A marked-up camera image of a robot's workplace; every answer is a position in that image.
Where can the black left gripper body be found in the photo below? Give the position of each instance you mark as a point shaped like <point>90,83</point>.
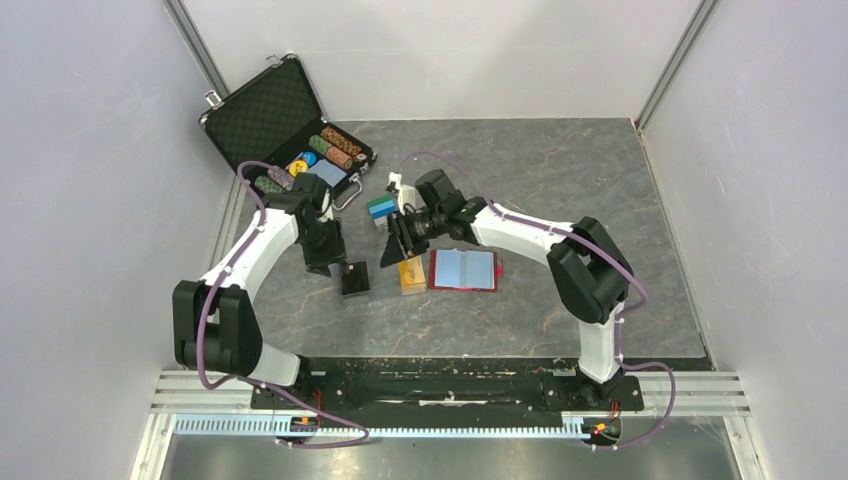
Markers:
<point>325,242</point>

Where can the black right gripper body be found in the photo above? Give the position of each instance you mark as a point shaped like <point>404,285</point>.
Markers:
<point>415,230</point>

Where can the clear plastic card box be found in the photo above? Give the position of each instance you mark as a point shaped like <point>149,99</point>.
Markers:
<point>384,283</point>

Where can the red leather card holder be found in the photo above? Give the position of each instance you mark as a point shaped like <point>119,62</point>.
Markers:
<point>467,271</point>

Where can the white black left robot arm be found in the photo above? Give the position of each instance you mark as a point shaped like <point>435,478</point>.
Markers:
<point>214,324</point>

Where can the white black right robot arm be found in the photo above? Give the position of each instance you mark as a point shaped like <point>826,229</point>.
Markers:
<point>589,271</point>

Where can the orange card stack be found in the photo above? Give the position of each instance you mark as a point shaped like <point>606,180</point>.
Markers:
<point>412,277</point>

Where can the black card stack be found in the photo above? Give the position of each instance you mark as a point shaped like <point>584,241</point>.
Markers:
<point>354,279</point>

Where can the blue playing card deck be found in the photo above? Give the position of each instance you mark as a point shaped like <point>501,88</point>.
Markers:
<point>330,173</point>

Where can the stacked toy building blocks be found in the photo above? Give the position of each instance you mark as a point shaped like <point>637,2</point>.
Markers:
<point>379,209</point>

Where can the purple grey poker chip row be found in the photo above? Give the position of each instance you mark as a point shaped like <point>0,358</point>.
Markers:
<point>281,177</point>

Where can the yellow dealer chip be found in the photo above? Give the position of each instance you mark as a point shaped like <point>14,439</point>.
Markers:
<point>297,167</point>

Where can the green purple poker chip row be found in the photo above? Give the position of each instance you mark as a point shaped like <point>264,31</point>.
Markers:
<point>267,186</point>

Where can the blue dealer chip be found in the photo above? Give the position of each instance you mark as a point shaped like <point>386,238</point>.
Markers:
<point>309,158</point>

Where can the red poker chip row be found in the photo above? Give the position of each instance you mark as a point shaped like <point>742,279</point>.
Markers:
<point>339,158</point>

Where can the brown poker chip row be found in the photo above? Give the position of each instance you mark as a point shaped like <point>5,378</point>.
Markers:
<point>339,140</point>

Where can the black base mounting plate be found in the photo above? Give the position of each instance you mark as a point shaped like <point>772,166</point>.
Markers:
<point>459,391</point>

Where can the black aluminium poker chip case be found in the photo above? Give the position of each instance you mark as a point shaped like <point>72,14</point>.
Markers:
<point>272,117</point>

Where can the aluminium slotted rail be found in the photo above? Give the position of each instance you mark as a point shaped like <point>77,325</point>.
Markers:
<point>286,426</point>

